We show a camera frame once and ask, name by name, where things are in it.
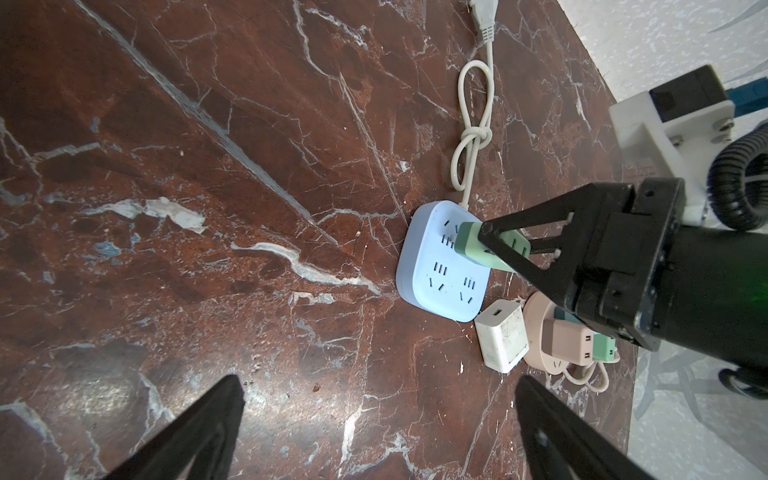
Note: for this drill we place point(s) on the pink round power strip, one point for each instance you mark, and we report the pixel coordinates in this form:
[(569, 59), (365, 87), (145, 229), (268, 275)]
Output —
[(536, 309)]

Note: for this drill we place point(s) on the pink plug adapter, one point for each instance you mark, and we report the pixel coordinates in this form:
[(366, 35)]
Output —
[(568, 341)]

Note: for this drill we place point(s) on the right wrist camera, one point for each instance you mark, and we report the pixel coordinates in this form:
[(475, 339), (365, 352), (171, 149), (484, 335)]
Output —
[(684, 126)]

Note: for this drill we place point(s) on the blue square power strip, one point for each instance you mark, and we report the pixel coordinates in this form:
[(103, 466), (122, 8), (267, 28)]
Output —
[(430, 274)]

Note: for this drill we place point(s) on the white plug adapter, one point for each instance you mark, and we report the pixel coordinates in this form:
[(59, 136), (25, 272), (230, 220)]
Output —
[(502, 335)]

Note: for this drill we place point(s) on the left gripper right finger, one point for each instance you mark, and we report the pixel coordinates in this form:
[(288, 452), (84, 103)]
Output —
[(560, 445)]

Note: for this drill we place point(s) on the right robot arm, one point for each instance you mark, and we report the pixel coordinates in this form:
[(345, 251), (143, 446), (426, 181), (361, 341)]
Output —
[(620, 258)]

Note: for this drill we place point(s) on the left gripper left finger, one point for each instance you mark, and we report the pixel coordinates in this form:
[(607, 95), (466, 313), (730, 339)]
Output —
[(200, 442)]

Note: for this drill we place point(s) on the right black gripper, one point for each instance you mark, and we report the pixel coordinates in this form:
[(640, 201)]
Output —
[(624, 262)]

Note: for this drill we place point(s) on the teal plug adapter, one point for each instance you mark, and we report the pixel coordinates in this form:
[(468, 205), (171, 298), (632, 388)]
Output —
[(561, 314)]

